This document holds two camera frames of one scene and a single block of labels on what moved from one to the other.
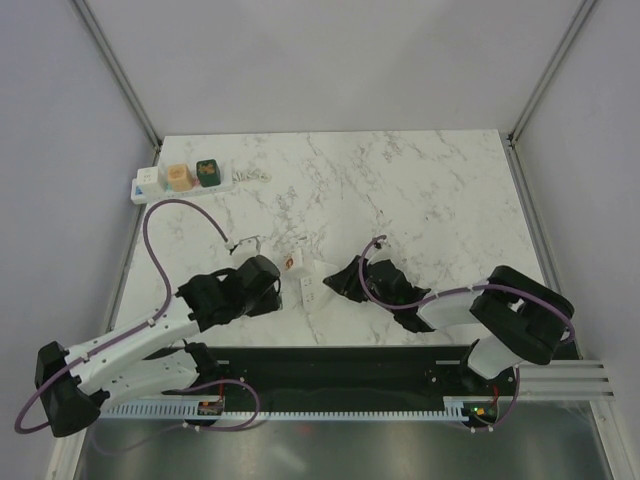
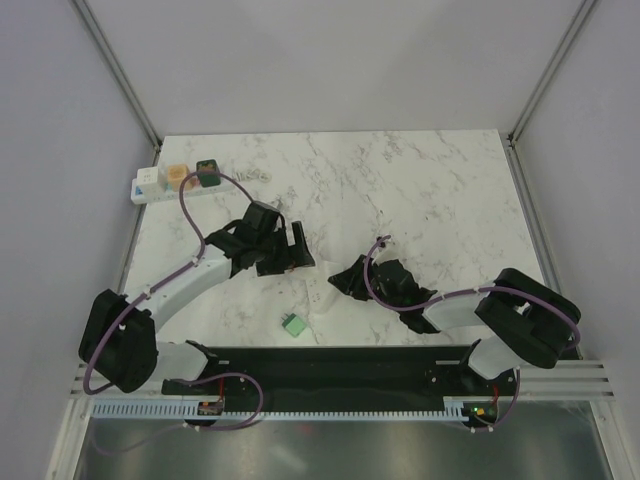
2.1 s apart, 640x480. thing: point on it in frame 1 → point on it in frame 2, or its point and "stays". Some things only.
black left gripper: x=270 y=303 → x=301 y=256
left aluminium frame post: x=118 y=75 stays
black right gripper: x=346 y=281 stays
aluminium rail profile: x=564 y=380 stays
